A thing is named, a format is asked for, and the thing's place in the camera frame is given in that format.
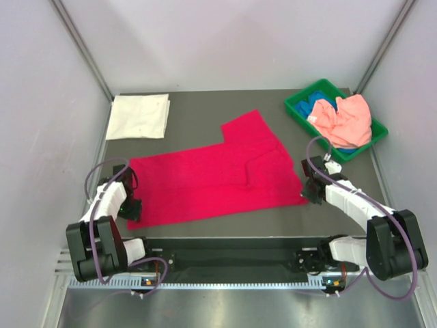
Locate red t-shirt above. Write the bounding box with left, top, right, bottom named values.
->
left=127, top=110, right=307, bottom=230

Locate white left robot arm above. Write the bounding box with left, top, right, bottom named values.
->
left=66, top=164, right=155, bottom=284

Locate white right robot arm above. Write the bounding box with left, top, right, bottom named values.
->
left=301, top=156, right=429, bottom=281

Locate salmon pink t-shirt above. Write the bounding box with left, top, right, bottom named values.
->
left=307, top=94, right=372, bottom=149

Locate blue t-shirt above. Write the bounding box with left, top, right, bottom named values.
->
left=294, top=91, right=337, bottom=119

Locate green plastic bin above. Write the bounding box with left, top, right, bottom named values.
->
left=284, top=79, right=388, bottom=163

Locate folded white t-shirt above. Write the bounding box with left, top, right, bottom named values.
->
left=105, top=94, right=171, bottom=141

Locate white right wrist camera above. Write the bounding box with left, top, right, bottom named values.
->
left=323, top=153, right=342, bottom=175

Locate aluminium frame rail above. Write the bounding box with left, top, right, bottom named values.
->
left=55, top=250, right=73, bottom=275

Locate grey slotted cable duct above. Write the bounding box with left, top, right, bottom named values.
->
left=68, top=275, right=346, bottom=290

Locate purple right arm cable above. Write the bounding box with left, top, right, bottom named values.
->
left=305, top=136, right=419, bottom=302

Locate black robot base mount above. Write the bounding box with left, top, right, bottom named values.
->
left=145, top=237, right=341, bottom=284

